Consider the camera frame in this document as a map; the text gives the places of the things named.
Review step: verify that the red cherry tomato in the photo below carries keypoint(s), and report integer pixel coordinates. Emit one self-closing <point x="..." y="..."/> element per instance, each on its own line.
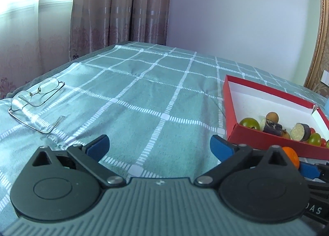
<point x="323" y="143"/>
<point x="312" y="130"/>

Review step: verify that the sheer white curtain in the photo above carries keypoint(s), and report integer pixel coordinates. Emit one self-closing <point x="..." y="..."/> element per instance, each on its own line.
<point x="25" y="45"/>

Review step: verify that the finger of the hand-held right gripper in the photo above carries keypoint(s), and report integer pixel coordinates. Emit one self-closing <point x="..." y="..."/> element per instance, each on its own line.
<point x="309" y="170"/>

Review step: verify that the short eggplant piece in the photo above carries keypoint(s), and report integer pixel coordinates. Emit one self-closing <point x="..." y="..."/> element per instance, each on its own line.
<point x="299" y="131"/>

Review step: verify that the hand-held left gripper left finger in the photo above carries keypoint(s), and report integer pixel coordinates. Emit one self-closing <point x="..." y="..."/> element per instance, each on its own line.
<point x="99" y="146"/>

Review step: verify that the long eggplant piece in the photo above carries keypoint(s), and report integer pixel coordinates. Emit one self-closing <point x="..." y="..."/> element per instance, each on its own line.
<point x="272" y="128"/>

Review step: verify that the green checked bedsheet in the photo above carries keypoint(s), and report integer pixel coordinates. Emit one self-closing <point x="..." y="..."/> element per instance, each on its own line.
<point x="154" y="92"/>

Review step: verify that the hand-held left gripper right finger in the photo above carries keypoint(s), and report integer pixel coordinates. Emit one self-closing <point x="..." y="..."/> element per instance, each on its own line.
<point x="218" y="147"/>

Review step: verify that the gold wall frame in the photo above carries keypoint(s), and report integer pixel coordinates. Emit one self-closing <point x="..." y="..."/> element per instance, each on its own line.
<point x="318" y="43"/>

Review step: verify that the orange tangerine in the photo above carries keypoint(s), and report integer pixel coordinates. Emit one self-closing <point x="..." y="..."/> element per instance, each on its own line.
<point x="293" y="157"/>

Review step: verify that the red cardboard box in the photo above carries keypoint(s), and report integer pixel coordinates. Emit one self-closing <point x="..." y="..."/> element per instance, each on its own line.
<point x="257" y="138"/>

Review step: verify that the small brown fruit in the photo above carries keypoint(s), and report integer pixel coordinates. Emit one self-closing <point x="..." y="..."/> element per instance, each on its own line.
<point x="284" y="133"/>

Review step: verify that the large green tomato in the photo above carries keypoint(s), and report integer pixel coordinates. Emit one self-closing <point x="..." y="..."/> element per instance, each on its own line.
<point x="249" y="123"/>

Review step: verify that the small green tomato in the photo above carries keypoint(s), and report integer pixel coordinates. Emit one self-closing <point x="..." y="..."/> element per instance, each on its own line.
<point x="314" y="139"/>

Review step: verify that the metal frame eyeglasses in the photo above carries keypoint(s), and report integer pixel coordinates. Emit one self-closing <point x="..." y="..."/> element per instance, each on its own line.
<point x="48" y="84"/>

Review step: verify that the white wall switch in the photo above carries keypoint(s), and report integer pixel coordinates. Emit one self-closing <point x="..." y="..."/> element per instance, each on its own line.
<point x="326" y="76"/>

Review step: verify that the patterned pink curtain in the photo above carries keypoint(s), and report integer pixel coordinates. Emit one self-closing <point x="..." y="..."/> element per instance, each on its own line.
<point x="115" y="7"/>

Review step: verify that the round brown fruit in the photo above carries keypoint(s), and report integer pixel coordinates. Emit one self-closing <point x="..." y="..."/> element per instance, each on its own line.
<point x="272" y="117"/>

